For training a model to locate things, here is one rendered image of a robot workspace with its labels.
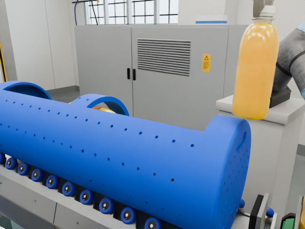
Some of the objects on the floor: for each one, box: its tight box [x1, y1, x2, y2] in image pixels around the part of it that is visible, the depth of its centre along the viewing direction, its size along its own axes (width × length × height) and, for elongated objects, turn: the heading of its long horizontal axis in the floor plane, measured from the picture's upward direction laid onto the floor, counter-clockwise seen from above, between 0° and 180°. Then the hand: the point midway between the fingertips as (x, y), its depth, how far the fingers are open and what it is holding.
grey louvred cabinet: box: [74, 25, 250, 132], centre depth 307 cm, size 54×215×145 cm, turn 47°
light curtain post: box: [0, 0, 18, 83], centre depth 167 cm, size 6×6×170 cm
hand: (263, 11), depth 50 cm, fingers closed on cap, 4 cm apart
